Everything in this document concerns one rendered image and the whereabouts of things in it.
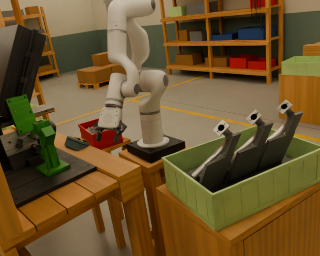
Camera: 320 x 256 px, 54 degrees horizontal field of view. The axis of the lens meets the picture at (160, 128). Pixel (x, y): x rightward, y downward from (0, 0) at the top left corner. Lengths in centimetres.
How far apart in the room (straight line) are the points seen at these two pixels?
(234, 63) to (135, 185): 560
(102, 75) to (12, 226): 696
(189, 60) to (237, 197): 678
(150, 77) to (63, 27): 1026
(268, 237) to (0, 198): 106
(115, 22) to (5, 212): 91
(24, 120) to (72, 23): 1019
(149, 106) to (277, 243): 91
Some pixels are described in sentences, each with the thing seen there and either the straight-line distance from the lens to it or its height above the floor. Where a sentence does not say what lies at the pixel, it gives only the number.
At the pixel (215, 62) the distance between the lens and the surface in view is 736.
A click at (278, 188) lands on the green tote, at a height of 86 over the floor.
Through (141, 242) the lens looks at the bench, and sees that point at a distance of 181.
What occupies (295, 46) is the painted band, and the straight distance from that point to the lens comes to 684.
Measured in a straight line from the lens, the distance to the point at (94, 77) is 798.
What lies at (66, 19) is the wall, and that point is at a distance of 1194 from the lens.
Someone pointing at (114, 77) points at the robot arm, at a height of 136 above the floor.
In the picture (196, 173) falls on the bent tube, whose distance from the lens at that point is 135.
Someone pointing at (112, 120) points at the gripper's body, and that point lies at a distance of 143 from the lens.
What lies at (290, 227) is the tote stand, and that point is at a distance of 157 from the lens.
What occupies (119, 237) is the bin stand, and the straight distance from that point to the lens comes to 247.
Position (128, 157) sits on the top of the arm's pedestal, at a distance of 184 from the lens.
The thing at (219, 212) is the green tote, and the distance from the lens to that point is 126.
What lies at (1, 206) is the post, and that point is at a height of 102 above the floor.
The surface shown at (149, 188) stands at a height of 71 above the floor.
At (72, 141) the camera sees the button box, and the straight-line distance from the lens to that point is 200.
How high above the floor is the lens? 162
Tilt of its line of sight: 20 degrees down
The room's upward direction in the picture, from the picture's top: 8 degrees counter-clockwise
